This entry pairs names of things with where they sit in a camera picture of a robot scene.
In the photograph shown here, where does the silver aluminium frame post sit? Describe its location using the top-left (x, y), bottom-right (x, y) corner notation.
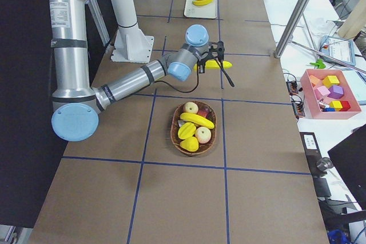
top-left (274, 0), bottom-right (309, 59)

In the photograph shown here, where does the pink plastic box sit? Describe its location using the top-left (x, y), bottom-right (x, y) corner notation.
top-left (300, 69), bottom-right (361, 119)

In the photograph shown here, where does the brown wicker basket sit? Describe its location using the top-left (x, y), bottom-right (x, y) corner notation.
top-left (170, 101), bottom-right (217, 157)

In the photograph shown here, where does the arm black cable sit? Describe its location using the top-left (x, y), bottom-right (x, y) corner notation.
top-left (154, 42), bottom-right (235, 94)

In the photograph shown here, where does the red cube block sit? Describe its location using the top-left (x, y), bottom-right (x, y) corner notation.
top-left (340, 101), bottom-right (351, 111)

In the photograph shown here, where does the purple cube block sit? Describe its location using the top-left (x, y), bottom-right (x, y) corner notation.
top-left (328, 85), bottom-right (344, 99)

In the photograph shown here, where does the circuit board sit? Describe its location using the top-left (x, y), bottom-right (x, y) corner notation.
top-left (286, 81), bottom-right (299, 95)

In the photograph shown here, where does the orange cube block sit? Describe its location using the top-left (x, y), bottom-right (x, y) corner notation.
top-left (309, 75), bottom-right (321, 88)

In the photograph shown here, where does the blue teach pendant tablet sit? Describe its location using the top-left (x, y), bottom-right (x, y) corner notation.
top-left (320, 35), bottom-right (356, 66)

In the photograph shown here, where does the pink cube block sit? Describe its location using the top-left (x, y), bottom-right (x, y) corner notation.
top-left (313, 86), bottom-right (330, 100)

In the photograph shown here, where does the green plastic clip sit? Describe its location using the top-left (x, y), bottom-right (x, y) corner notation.
top-left (309, 58), bottom-right (326, 69)

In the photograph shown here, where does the yellow starfruit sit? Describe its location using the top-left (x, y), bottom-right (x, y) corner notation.
top-left (178, 122), bottom-right (196, 140)

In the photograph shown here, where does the white rectangular plate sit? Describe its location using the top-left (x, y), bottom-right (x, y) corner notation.
top-left (184, 0), bottom-right (217, 19)

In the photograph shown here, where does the pale peach fruit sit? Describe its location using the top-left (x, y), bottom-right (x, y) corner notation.
top-left (183, 102), bottom-right (199, 114)

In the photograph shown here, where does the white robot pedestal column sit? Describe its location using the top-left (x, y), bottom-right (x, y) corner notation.
top-left (111, 0), bottom-right (154, 63)

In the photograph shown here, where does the yellow cube block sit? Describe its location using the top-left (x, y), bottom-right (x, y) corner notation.
top-left (322, 75), bottom-right (340, 88)

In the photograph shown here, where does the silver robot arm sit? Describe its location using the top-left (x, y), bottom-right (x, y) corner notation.
top-left (49, 0), bottom-right (210, 142)

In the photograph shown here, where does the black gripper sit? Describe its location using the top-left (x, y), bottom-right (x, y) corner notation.
top-left (196, 51), bottom-right (210, 74)

